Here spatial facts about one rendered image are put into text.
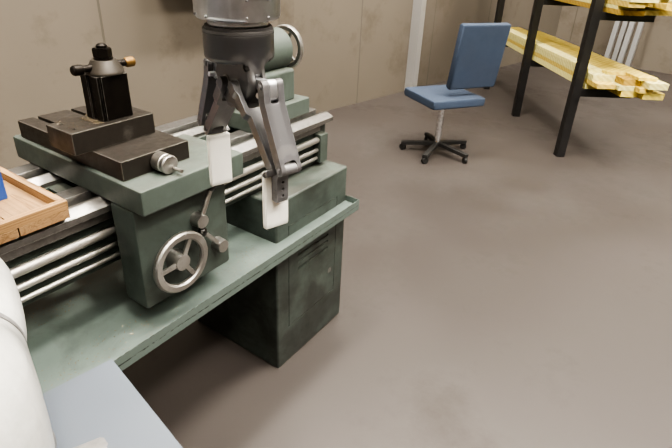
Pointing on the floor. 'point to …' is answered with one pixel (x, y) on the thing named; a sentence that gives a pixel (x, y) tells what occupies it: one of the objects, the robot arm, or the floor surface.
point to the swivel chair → (496, 37)
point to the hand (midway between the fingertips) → (246, 194)
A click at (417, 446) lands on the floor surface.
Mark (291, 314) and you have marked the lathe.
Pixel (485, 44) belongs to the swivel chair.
